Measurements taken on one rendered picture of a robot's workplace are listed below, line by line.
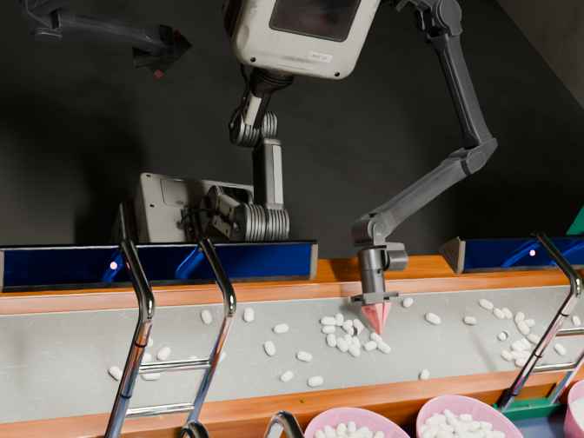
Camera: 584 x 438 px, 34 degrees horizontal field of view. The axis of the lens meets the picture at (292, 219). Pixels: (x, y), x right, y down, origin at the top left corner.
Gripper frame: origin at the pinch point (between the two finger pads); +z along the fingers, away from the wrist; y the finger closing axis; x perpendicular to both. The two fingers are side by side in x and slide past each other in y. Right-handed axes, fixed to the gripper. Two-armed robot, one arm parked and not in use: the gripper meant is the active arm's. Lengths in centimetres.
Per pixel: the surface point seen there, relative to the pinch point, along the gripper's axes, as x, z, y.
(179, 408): -22, 11, -60
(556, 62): 235, -166, 308
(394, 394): -12.7, 14.7, -6.3
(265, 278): -30, -11, -43
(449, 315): 5.7, -2.7, 25.4
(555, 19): 234, -194, 312
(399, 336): 1.6, 1.6, 6.4
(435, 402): -14.1, 17.6, 3.2
